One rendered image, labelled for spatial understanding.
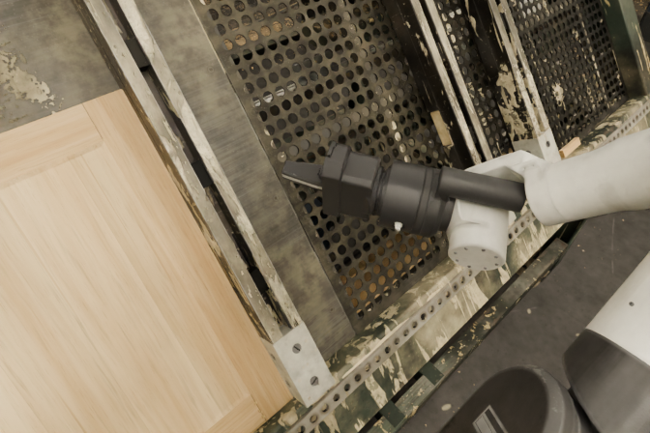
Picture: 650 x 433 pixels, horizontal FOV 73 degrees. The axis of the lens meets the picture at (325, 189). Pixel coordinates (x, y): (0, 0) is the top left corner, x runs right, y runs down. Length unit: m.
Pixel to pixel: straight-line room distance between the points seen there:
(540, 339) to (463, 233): 1.54
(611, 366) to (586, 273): 1.99
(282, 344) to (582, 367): 0.47
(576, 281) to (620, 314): 1.91
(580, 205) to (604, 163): 0.05
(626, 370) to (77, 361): 0.62
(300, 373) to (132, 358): 0.25
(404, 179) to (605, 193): 0.20
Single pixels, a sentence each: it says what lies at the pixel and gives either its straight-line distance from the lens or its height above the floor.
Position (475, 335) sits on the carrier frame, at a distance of 1.75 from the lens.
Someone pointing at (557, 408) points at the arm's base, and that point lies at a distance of 0.34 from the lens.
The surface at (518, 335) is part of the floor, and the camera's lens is 2.02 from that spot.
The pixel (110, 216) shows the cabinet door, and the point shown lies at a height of 1.21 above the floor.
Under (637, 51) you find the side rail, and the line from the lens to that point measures 1.70.
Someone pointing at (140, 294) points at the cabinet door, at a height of 1.12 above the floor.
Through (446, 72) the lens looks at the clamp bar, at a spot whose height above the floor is 1.21.
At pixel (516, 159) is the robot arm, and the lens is 0.55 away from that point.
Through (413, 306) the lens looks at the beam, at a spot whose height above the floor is 0.91.
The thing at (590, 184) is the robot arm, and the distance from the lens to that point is 0.49.
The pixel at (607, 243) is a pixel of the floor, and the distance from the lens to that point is 2.51.
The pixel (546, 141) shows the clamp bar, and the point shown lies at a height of 1.01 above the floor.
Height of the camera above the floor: 1.67
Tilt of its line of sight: 45 degrees down
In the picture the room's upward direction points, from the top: straight up
